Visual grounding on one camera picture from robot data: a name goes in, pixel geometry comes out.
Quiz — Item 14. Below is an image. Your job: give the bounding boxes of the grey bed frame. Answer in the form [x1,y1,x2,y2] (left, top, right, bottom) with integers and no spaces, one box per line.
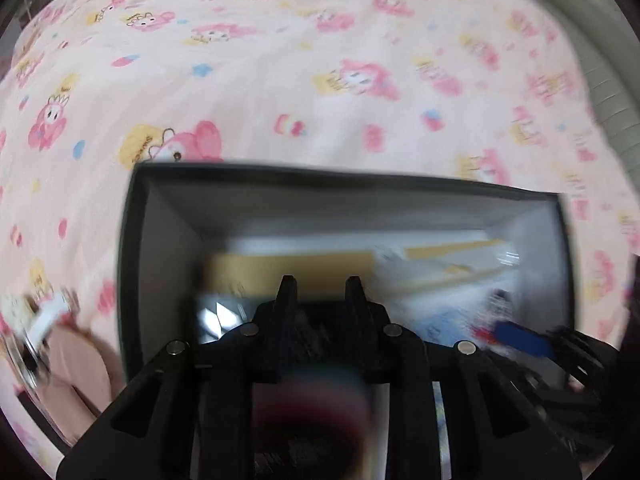
[535,0,639,182]

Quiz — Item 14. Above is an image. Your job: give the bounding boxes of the black purple card box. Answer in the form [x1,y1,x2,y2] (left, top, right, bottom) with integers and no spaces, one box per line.
[194,288,392,480]

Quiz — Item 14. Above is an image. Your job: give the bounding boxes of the yellow glass book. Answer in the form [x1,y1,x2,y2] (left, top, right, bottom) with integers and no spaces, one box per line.
[203,238,518,298]

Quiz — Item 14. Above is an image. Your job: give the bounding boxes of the brown face mask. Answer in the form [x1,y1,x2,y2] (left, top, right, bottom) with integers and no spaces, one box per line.
[36,326,125,445]

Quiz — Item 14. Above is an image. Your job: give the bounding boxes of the black storage box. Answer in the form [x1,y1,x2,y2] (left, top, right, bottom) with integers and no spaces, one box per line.
[117,162,576,377]

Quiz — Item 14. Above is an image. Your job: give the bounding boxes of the pink cartoon print blanket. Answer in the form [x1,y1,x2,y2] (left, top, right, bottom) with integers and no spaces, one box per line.
[1,0,639,351]

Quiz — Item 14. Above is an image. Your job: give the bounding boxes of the blue cartoon puzzle pack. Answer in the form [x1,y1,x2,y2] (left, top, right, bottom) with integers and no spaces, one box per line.
[378,278,520,358]

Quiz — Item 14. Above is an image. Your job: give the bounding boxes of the clear plastic accessory bag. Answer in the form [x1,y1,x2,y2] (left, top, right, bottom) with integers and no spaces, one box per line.
[1,288,78,390]

